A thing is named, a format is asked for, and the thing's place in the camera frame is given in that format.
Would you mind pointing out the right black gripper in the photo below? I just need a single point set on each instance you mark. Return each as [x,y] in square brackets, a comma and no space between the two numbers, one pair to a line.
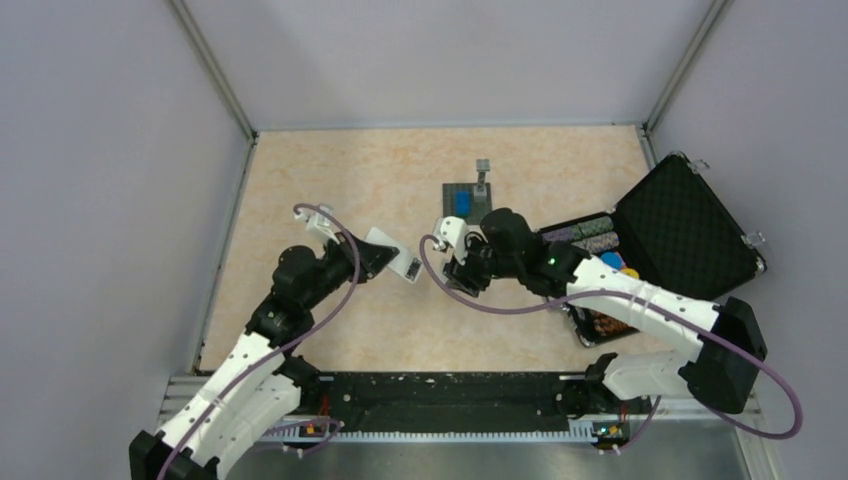
[465,276]

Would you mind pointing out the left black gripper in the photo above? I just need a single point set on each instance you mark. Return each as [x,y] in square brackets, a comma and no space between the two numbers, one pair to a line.
[373,257]

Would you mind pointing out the white remote control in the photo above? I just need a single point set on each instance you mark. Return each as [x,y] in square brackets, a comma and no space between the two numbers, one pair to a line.
[404,263]

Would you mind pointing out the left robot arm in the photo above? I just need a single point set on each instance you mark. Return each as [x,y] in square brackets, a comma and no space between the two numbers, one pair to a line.
[260,381]

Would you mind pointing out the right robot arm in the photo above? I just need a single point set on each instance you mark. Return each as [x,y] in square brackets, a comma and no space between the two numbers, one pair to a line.
[714,348]

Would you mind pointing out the grey lego baseplate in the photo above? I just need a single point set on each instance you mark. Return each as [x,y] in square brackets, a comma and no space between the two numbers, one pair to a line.
[479,209]

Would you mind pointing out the blue lego brick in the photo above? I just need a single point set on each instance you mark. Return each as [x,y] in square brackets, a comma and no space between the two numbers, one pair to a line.
[462,204]

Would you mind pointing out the grey lego tower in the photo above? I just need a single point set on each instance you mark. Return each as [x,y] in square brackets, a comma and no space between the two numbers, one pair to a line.
[480,190]

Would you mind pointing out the blue round chip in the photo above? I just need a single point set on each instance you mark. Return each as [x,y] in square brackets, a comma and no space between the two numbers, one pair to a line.
[613,259]

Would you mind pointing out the black poker chip case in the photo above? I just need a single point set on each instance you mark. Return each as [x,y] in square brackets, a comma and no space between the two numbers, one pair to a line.
[673,230]

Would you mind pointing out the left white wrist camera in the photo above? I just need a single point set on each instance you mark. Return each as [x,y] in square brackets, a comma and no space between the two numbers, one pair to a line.
[319,226]

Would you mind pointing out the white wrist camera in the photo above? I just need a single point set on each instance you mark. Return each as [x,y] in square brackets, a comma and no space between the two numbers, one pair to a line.
[450,233]
[319,226]

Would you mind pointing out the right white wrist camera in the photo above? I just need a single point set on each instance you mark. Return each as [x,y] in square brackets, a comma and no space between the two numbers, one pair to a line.
[450,233]

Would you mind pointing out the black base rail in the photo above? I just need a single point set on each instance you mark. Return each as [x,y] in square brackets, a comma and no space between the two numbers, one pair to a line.
[458,402]

